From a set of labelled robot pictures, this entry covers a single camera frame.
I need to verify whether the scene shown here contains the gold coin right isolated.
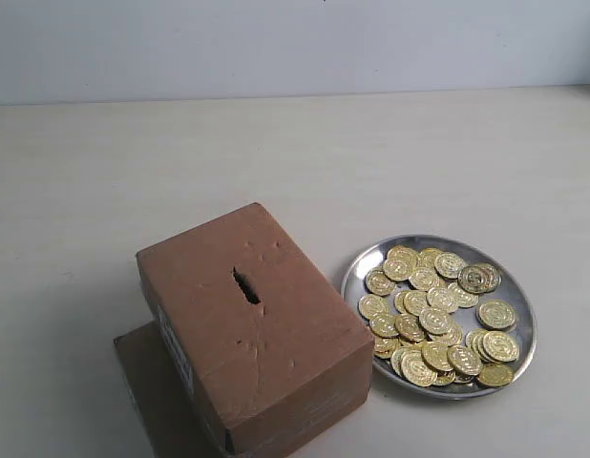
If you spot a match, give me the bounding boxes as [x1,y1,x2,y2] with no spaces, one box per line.
[477,300,517,330]

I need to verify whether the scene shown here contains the gold coin dark top right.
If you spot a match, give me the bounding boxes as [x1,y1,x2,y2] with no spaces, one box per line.
[457,264,492,294]

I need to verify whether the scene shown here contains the brown cardboard box with slot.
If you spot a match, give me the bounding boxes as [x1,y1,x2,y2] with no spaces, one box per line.
[114,203,373,457]

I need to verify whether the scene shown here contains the round silver metal plate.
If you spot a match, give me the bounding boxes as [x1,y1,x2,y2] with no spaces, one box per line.
[340,233,538,401]

